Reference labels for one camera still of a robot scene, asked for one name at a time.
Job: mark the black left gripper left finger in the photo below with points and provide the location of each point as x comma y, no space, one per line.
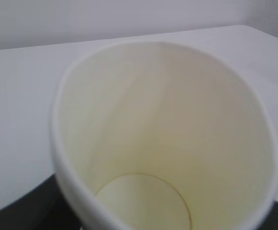
44,208

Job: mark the white paper cup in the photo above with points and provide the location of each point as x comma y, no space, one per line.
153,135

